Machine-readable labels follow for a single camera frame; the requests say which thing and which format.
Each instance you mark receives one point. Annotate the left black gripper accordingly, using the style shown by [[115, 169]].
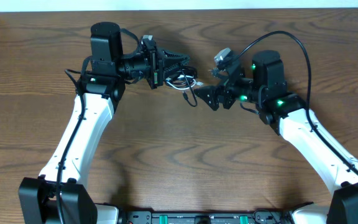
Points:
[[159, 62]]

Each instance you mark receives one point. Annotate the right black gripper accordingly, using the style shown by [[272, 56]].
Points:
[[223, 88]]

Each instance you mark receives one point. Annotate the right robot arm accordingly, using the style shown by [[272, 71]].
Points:
[[286, 113]]

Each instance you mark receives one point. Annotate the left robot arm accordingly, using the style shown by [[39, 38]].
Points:
[[59, 193]]

